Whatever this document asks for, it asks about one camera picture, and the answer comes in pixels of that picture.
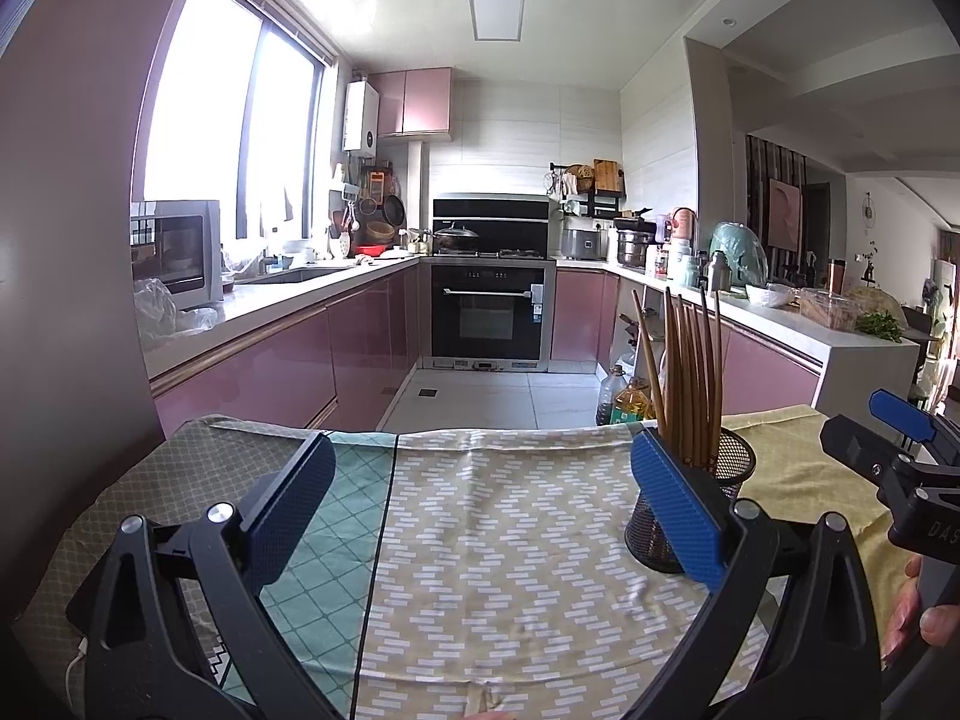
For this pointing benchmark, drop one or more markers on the silver rice cooker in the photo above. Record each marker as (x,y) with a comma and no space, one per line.
(583,241)

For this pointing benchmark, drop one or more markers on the patterned patchwork tablecloth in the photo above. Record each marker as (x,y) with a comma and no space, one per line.
(487,510)

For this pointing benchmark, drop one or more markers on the stainless steel stock pot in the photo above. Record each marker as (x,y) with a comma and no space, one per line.
(632,247)

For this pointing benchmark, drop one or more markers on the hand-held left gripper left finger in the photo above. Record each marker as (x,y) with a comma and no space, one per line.
(289,502)

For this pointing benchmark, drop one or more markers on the hanging black frying pan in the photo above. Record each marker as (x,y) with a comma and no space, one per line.
(395,214)

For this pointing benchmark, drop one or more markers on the yellow cooking oil bottle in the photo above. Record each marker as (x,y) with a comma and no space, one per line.
(636,405)

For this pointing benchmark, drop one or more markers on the black wall shelf rack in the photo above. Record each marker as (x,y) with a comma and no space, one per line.
(606,195)

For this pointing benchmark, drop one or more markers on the black range hood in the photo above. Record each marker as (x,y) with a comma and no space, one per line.
(510,217)

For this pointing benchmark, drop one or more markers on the black mesh utensil holder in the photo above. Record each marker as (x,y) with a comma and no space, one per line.
(739,465)

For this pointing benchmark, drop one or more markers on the sink faucet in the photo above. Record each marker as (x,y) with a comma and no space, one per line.
(268,262)

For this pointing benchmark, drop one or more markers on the large kitchen window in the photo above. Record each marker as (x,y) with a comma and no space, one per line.
(202,112)

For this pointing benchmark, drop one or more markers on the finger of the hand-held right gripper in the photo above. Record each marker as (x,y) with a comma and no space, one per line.
(904,414)
(855,446)

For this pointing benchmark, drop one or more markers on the square ceiling light panel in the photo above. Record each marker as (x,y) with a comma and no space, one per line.
(495,15)

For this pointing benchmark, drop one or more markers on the orange hanging grater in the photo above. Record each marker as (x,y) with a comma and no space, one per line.
(376,186)

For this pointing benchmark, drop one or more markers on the black wok with lid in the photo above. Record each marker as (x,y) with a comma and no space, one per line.
(456,237)

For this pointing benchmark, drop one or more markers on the dark liquid plastic bottle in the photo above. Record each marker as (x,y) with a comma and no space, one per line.
(609,401)

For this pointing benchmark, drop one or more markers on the pink wall cabinet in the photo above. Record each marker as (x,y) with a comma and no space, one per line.
(412,101)

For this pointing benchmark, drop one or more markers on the black built-in oven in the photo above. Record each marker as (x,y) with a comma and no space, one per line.
(487,319)

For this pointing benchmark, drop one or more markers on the pink base cabinets with sink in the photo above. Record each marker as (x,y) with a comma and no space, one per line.
(285,360)

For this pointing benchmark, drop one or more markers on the silver countertop oven appliance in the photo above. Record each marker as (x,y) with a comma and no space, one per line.
(176,247)

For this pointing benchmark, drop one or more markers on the brown travel tumbler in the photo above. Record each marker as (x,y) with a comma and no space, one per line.
(836,277)

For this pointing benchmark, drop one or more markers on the clear plastic bag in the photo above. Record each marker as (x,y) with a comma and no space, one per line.
(154,307)

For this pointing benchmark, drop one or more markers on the teal covered fan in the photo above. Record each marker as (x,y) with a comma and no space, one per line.
(739,251)

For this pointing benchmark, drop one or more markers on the red basin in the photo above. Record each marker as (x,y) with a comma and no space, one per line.
(369,250)

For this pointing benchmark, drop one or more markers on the pink peninsula base cabinets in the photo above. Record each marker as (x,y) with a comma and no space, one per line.
(765,367)

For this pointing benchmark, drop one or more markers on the white wall water heater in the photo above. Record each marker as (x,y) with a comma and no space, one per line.
(360,120)

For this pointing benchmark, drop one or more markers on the steel thermos flask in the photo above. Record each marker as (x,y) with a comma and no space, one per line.
(718,274)

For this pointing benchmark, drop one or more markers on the wooden cutting board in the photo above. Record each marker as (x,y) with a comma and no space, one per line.
(609,176)

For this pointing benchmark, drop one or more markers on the pink electric kettle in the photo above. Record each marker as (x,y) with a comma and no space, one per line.
(682,223)

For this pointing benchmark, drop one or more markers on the clear plastic food container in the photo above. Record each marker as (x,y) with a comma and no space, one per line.
(825,307)

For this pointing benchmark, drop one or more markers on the bunch of leafy greens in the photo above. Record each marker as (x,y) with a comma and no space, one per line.
(881,325)

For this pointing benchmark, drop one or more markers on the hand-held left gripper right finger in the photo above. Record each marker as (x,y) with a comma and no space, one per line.
(675,502)

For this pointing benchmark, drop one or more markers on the framed wall picture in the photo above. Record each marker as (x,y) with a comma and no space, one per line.
(784,214)

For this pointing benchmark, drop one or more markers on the white bowl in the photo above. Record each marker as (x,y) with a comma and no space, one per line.
(769,295)

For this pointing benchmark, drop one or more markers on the person's right hand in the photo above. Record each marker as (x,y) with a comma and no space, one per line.
(941,624)

